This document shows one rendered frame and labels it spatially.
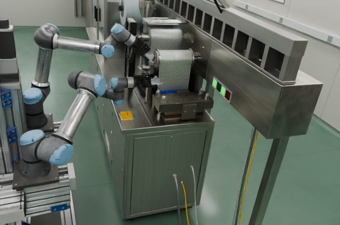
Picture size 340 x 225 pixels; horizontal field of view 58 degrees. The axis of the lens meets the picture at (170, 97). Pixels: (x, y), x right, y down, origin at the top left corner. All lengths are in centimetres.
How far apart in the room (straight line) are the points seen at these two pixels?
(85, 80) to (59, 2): 589
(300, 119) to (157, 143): 94
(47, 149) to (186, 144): 98
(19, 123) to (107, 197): 120
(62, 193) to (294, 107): 132
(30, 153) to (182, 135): 98
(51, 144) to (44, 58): 70
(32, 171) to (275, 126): 126
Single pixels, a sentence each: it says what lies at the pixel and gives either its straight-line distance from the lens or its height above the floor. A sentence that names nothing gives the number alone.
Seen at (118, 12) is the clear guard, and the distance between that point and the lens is 303.
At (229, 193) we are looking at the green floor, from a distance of 299.
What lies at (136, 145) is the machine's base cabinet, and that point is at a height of 76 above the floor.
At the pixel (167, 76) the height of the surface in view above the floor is 115.
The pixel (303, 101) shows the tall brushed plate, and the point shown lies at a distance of 165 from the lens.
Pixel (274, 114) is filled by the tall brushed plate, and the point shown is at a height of 129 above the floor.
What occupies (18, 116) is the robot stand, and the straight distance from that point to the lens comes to 188.
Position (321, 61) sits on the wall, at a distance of 462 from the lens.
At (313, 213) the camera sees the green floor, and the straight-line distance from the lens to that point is 313.
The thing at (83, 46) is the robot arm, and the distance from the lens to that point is 192.
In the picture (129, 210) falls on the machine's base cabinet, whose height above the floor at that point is 18.
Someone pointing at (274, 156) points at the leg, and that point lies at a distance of 189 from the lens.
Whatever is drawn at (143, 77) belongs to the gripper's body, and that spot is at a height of 116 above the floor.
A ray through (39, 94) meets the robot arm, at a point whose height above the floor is 104.
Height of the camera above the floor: 197
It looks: 26 degrees down
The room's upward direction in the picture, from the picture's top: 6 degrees clockwise
